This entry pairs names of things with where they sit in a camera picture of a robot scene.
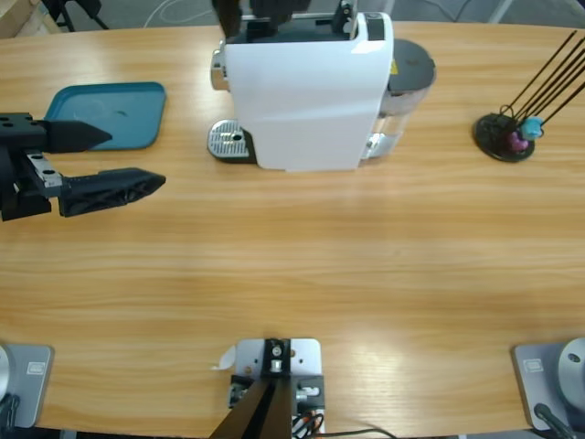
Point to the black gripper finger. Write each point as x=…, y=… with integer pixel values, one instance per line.
x=279, y=11
x=228, y=16

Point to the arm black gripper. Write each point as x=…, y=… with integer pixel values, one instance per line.
x=18, y=183

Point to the grey coffee machine lever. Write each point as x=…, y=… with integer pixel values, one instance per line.
x=343, y=18

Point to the white capsule coffee machine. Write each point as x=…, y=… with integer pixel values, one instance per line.
x=301, y=114

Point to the purple coffee capsule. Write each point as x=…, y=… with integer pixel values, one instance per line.
x=517, y=142

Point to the light blue coffee capsule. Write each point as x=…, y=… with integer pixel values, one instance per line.
x=531, y=128

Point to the teal plastic tray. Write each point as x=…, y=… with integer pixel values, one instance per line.
x=132, y=105

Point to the silver drip tray grid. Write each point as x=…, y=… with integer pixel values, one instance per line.
x=226, y=137

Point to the clear water tank grey lid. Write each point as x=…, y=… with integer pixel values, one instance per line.
x=411, y=64

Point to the light wooden crate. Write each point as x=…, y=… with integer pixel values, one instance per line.
x=13, y=18

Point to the white paper tab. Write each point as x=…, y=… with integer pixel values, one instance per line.
x=226, y=359

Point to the black capsule holder with rods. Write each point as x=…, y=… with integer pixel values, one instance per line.
x=491, y=132

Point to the black chair frame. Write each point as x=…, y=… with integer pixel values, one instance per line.
x=87, y=7

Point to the grey base plate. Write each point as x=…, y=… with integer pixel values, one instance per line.
x=32, y=388
x=530, y=379

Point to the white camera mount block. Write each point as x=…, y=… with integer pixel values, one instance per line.
x=306, y=361

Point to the dark camera post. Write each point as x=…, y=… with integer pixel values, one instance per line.
x=265, y=411

